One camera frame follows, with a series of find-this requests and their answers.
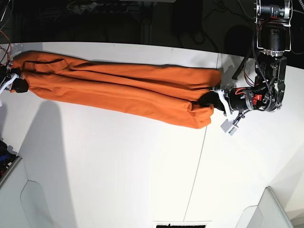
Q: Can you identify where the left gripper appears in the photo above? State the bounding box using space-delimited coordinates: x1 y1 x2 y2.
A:
198 86 266 112

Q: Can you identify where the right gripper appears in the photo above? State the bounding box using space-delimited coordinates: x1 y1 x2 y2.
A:
0 66 29 94

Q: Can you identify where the orange t-shirt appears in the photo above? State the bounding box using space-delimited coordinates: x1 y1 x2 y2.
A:
12 51 221 129

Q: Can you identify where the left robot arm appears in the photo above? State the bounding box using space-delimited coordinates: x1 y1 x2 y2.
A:
198 0 293 118

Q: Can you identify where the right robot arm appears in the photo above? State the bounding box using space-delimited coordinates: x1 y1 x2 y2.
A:
0 0 29 94

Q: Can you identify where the white framed black tray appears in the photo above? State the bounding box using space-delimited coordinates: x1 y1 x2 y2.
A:
152 220 212 228

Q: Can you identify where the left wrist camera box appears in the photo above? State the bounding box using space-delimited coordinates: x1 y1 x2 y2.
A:
220 119 238 136

